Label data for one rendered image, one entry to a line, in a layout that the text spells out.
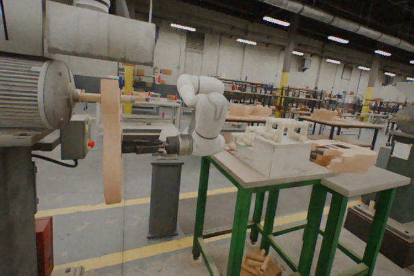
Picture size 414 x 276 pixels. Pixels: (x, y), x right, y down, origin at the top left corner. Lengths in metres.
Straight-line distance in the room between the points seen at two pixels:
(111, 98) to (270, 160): 0.73
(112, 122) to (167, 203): 1.31
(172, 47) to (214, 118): 11.68
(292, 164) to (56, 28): 1.09
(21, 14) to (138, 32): 0.34
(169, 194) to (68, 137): 0.98
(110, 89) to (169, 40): 11.78
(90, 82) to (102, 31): 11.29
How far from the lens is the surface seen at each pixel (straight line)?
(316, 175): 1.23
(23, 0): 0.87
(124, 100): 0.86
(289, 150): 1.04
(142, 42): 0.73
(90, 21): 0.74
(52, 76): 0.79
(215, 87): 1.28
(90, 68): 12.03
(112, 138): 0.63
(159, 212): 1.88
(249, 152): 1.10
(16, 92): 0.82
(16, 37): 0.86
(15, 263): 1.11
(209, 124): 0.70
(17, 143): 0.84
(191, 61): 12.51
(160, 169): 1.68
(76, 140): 1.13
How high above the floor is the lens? 1.33
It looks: 9 degrees down
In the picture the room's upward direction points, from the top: 6 degrees clockwise
